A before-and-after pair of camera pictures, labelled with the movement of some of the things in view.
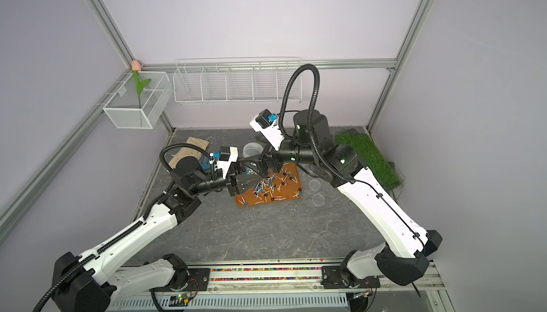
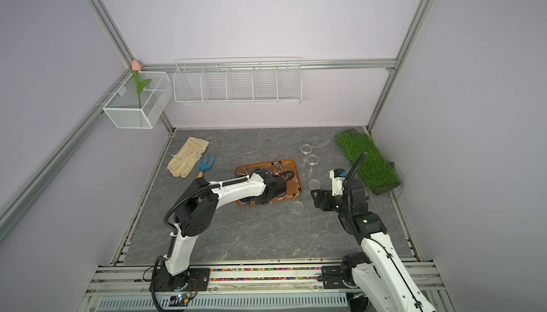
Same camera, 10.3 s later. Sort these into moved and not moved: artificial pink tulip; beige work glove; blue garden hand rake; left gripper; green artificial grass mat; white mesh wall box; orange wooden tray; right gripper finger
Moved: right gripper finger; left gripper
Not moved: artificial pink tulip; beige work glove; orange wooden tray; blue garden hand rake; white mesh wall box; green artificial grass mat
